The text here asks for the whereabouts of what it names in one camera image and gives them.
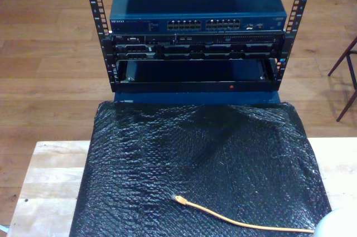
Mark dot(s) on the black rack drawer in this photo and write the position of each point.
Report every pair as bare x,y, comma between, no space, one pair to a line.
195,86

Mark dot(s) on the black bubble wrap mat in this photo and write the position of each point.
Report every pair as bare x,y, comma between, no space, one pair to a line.
195,164

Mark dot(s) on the black rack server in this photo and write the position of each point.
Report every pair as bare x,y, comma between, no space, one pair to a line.
195,50

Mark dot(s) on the blue base box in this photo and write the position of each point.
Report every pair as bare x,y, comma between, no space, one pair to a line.
167,98

